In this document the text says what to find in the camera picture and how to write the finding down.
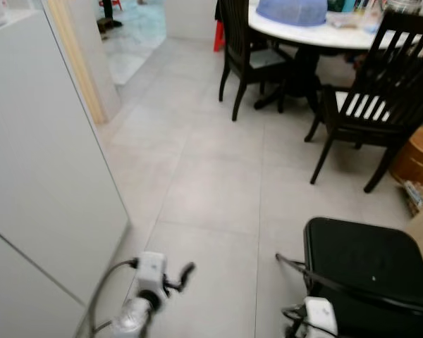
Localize dark wooden dining chair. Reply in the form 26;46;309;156
217;0;291;122

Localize black folding chair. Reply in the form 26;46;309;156
276;217;423;338

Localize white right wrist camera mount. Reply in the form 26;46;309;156
302;296;338;338

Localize round white dining table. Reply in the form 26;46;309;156
248;0;423;112

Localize blue mesh food cover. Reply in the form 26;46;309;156
256;0;331;27

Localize red plastic stool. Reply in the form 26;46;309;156
213;20;226;53

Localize dark chair with striped cushion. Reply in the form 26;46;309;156
305;10;423;194

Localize metal pot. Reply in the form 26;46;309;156
384;0;423;15

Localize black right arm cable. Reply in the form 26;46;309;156
281;303;308;338

